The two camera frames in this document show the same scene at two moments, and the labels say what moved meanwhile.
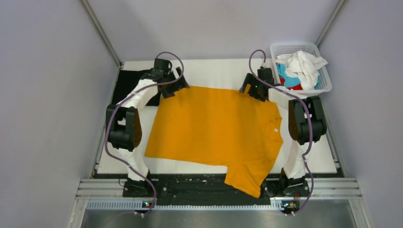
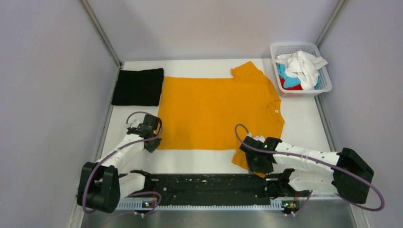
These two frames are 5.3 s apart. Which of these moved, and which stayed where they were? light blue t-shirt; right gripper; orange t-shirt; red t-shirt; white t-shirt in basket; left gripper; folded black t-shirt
Moved: orange t-shirt; left gripper; right gripper
Stayed: red t-shirt; light blue t-shirt; white t-shirt in basket; folded black t-shirt
